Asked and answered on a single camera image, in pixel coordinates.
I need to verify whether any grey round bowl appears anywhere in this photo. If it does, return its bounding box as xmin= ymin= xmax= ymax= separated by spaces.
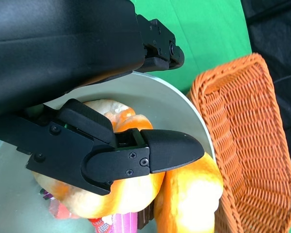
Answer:
xmin=0 ymin=71 xmax=215 ymax=233

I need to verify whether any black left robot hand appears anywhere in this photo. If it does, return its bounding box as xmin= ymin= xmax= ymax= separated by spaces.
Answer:
xmin=0 ymin=0 xmax=206 ymax=196

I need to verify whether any orange striped bread roll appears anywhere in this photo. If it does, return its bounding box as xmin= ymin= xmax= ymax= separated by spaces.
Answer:
xmin=153 ymin=152 xmax=224 ymax=233
xmin=32 ymin=98 xmax=166 ymax=219

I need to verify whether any orange wicker basket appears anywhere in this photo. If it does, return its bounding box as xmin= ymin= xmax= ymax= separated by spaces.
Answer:
xmin=186 ymin=52 xmax=291 ymax=233

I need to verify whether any red cake with cherries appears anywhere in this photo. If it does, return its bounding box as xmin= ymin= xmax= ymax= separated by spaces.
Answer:
xmin=39 ymin=188 xmax=113 ymax=233

